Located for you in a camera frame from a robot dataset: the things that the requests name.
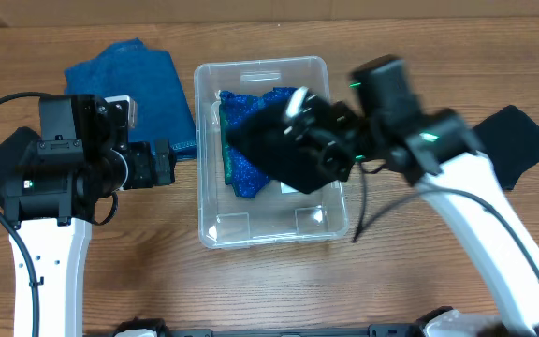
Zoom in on black cloth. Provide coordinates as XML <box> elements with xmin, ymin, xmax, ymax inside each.
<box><xmin>0</xmin><ymin>126</ymin><xmax>40</xmax><ymax>207</ymax></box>
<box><xmin>473</xmin><ymin>105</ymin><xmax>539</xmax><ymax>191</ymax></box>
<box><xmin>248</xmin><ymin>101</ymin><xmax>334</xmax><ymax>194</ymax></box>

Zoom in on clear plastic storage bin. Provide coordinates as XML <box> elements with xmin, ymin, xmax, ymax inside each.
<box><xmin>194</xmin><ymin>56</ymin><xmax>349</xmax><ymax>249</ymax></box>

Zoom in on sparkly blue green garment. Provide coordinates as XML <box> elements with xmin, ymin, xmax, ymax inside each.
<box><xmin>218</xmin><ymin>87</ymin><xmax>296</xmax><ymax>199</ymax></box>

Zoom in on folded blue denim jeans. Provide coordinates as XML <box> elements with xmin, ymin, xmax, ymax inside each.
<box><xmin>65</xmin><ymin>38</ymin><xmax>197</xmax><ymax>161</ymax></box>

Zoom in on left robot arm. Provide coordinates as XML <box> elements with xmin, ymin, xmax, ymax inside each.
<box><xmin>3</xmin><ymin>95</ymin><xmax>176</xmax><ymax>336</ymax></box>

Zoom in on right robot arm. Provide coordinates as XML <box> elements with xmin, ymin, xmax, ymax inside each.
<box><xmin>284</xmin><ymin>55</ymin><xmax>539</xmax><ymax>336</ymax></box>

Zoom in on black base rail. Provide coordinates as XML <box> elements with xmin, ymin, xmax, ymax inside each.
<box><xmin>110</xmin><ymin>316</ymin><xmax>429</xmax><ymax>337</ymax></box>

